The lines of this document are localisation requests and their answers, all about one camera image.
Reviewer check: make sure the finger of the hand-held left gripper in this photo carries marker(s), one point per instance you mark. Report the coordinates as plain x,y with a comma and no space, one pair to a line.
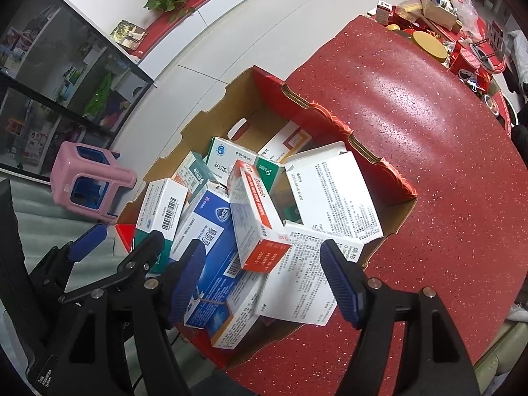
88,238
140,255

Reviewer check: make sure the beige sofa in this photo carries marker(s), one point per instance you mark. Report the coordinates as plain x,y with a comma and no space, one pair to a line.
503,359

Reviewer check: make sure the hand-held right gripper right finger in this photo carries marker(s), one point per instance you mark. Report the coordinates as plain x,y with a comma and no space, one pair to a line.
342,286

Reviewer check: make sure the orange white cream box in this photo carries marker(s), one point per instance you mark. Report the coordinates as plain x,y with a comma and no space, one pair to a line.
255,214

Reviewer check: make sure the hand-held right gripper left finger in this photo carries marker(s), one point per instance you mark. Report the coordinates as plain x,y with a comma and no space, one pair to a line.
185,284

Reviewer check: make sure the round red side table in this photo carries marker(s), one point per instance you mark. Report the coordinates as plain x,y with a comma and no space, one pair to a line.
505,107

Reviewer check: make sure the large green white medicine box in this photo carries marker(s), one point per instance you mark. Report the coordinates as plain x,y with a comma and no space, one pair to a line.
231,161

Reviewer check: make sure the white medicine box black text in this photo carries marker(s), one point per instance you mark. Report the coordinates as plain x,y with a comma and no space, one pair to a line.
297,272

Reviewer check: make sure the photo frame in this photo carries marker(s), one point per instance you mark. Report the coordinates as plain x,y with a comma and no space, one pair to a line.
130,35

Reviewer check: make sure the red cardboard carton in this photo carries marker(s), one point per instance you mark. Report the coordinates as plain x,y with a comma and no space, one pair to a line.
255,103

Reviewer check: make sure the small green white medicine box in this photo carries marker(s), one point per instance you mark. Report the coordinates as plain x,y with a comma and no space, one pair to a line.
159,210

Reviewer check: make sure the white medicine box orange label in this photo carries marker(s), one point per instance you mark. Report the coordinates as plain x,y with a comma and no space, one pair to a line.
194,173

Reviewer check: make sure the blue medicine box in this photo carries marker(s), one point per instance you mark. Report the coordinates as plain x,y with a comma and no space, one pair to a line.
210,235

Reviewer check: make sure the yellow round tin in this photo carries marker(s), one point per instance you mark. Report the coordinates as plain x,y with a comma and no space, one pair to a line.
431,45

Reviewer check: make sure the glass display cabinet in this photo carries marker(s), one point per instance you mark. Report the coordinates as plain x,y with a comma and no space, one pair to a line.
62,70

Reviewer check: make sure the red round tin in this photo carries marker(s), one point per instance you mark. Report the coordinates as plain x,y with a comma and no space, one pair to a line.
466,64

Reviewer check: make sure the pink plastic stool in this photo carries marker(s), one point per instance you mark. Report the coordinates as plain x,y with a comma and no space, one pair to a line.
66,165

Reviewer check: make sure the falling white medicine box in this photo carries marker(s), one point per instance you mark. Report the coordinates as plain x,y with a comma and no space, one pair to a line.
334,189

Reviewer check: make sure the small open cardboard box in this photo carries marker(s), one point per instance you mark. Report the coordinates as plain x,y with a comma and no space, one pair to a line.
441,12

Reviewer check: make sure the white orange bordered medicine box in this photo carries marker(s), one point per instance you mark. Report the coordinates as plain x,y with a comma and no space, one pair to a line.
288,136

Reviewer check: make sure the small red white box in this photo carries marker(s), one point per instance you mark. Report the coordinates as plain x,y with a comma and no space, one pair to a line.
384,12

